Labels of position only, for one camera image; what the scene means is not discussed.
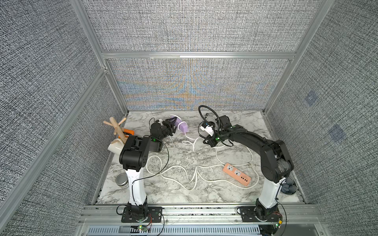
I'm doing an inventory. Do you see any aluminium front rail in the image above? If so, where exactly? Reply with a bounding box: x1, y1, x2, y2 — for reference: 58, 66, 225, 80
78, 203, 325, 226

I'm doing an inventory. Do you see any dark blue bowl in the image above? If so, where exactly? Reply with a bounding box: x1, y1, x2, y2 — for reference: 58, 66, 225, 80
281, 177, 297, 195

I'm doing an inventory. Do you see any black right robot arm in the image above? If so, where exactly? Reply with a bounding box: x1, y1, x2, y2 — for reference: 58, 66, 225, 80
203, 116, 294, 215

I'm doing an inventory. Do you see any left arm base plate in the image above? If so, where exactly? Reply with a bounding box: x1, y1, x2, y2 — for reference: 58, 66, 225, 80
121, 205, 162, 224

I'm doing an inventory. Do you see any black and white power strip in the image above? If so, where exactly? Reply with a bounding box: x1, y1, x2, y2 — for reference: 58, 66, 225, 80
205, 116, 218, 127

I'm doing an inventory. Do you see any wooden mug tree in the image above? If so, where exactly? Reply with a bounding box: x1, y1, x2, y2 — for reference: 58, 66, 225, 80
103, 117, 127, 144

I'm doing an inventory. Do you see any cream ceramic mug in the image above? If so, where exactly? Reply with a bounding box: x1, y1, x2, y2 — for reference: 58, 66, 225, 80
108, 138, 125, 156

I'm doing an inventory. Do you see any orange box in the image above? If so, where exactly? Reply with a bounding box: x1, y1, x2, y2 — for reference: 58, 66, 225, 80
123, 129, 135, 136

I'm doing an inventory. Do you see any pink power strip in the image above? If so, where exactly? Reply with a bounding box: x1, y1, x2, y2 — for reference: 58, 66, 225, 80
223, 163, 251, 186

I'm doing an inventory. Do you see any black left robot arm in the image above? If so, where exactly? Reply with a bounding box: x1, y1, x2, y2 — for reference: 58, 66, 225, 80
119, 117, 177, 207

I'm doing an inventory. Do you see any metal tin can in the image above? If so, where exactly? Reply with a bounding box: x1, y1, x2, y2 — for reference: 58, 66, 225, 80
115, 173, 129, 187

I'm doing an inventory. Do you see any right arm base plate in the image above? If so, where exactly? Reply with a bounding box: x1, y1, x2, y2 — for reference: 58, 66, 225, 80
237, 206, 283, 223

